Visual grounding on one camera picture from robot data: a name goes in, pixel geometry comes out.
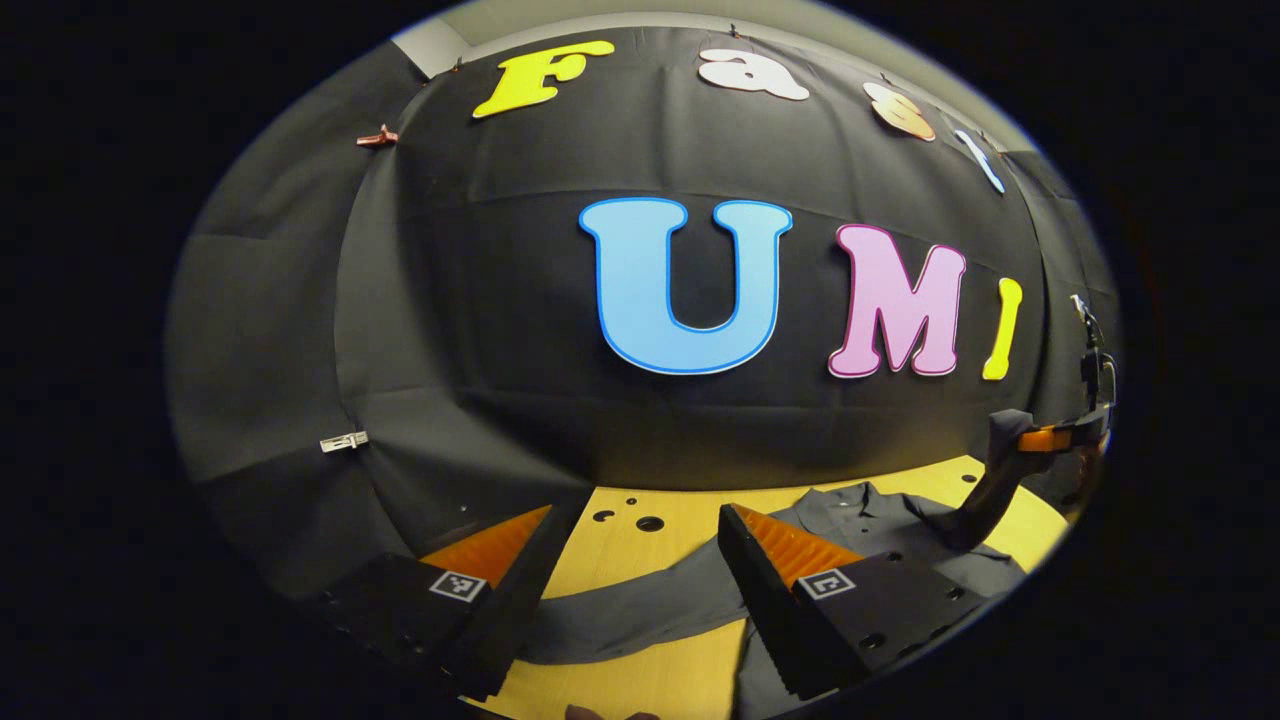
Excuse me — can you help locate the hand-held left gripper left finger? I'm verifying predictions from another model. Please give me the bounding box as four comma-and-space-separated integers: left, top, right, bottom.
300, 503, 589, 703

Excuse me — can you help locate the grey collared shirt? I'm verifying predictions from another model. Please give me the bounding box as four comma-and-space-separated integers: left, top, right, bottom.
520, 440, 1029, 720

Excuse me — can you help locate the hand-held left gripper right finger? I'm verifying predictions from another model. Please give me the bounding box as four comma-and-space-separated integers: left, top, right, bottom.
716, 503, 991, 701

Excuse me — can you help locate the black backdrop cloth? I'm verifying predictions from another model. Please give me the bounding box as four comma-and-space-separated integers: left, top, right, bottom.
165, 25, 1121, 621

